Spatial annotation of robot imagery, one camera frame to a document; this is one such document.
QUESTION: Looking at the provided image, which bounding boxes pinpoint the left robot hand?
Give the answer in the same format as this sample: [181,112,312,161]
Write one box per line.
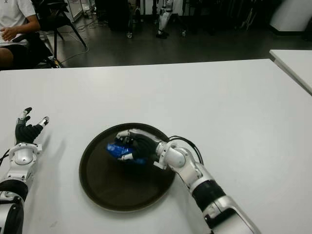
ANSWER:
[15,106,50,144]

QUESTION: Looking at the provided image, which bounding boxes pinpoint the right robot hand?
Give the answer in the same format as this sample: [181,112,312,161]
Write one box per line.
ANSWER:
[116,129,161,163]

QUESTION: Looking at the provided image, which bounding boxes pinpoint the blue Oreo cookie pack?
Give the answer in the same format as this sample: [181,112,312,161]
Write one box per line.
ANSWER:
[106,142,147,165]

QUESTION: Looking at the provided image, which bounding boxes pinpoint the round dark brown tray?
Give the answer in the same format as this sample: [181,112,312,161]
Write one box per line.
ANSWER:
[78,122,176,212]

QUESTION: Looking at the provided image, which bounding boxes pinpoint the black chair under person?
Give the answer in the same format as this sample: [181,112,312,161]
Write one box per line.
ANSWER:
[12,31,61,69]

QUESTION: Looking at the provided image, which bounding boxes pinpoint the black empty chair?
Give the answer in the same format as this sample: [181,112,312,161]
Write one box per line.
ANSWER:
[39,0,87,48]

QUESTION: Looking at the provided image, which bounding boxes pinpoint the seated person white shirt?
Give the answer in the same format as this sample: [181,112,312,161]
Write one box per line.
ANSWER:
[0,0,41,70]

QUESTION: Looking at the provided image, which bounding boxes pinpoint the white humanoid robot legs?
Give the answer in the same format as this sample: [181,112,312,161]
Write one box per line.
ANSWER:
[156,0,175,39]

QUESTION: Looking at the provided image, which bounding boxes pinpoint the black wheeled cart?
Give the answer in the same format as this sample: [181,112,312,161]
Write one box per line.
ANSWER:
[107,0,135,39]

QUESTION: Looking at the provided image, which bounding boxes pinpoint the neighbouring white table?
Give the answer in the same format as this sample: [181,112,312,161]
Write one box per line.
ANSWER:
[269,49,312,96]

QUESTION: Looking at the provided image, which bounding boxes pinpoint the white curved panel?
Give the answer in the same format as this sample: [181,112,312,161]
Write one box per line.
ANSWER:
[269,0,310,32]

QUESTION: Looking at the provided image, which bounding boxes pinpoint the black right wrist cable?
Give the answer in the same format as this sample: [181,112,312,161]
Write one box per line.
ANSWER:
[168,135,204,164]

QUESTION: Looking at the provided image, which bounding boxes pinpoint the white floor cable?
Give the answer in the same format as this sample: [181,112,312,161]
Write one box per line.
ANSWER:
[60,21,108,61]

